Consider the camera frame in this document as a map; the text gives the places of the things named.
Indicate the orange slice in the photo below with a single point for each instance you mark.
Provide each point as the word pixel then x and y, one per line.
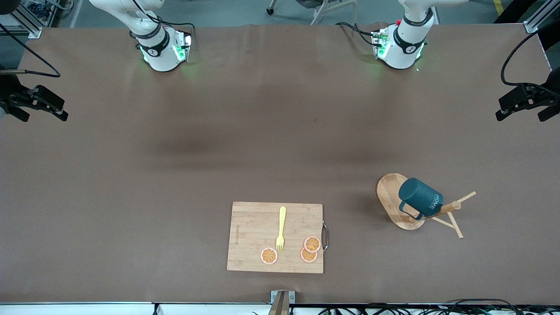
pixel 269 256
pixel 306 257
pixel 312 244

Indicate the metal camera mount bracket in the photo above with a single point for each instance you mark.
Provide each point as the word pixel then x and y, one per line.
pixel 282 302

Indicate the bamboo cutting board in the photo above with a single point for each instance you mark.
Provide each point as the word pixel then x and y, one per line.
pixel 249 236

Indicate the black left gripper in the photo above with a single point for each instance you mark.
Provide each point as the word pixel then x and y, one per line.
pixel 544 92

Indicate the office chair base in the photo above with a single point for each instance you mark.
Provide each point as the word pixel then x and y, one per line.
pixel 271 10

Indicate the wooden cup rack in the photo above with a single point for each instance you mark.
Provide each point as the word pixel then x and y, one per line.
pixel 389 192

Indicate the brown table mat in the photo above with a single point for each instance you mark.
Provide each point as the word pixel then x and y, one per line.
pixel 131 197

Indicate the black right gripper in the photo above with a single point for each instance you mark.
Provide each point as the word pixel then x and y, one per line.
pixel 13 94

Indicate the yellow plastic fork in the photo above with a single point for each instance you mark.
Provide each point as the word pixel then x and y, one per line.
pixel 282 218

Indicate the aluminium frame profile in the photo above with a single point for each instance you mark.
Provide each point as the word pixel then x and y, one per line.
pixel 30 29
pixel 531 26

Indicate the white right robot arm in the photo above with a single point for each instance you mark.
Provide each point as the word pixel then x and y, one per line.
pixel 159 48

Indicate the dark teal cup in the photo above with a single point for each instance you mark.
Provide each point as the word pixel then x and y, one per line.
pixel 419 194

